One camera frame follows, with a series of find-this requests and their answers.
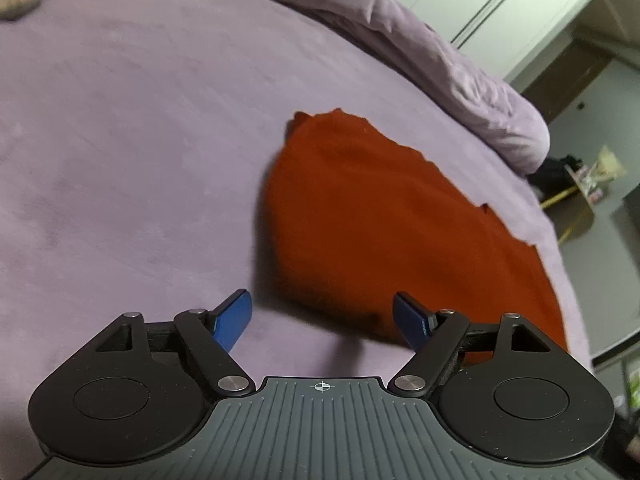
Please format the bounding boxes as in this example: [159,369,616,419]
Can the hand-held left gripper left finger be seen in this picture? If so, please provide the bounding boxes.
[94,288,257,398]

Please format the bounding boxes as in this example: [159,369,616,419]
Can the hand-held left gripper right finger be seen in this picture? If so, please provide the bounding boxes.
[389,291,554,397]

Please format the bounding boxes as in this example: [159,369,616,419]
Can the red knit cardigan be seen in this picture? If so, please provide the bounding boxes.
[252,107,569,367]

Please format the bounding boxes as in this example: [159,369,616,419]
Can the black clothes pile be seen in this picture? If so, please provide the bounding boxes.
[529,156,587,197]

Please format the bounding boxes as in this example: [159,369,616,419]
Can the purple bed sheet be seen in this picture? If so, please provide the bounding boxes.
[0,0,594,397]

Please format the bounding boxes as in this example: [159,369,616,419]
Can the yellow-legged side shelf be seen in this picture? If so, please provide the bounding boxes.
[541,166,597,242]

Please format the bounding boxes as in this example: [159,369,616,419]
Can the cream wrapped flower bouquet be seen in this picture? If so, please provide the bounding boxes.
[582,145,629,202]

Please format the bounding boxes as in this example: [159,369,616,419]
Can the brown wooden door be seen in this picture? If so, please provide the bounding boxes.
[520,40,614,127]

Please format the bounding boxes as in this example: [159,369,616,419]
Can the purple duvet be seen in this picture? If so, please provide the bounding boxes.
[185,0,551,176]

